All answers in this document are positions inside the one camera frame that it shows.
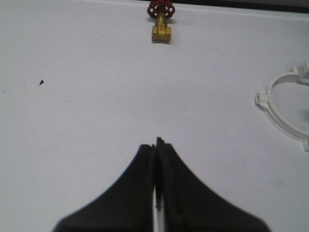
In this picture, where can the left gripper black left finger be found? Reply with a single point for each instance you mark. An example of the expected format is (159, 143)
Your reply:
(127, 206)

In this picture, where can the brass valve red handwheel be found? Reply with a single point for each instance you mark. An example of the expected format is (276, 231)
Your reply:
(161, 11)

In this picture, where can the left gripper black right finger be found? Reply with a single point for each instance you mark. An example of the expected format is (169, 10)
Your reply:
(191, 206)

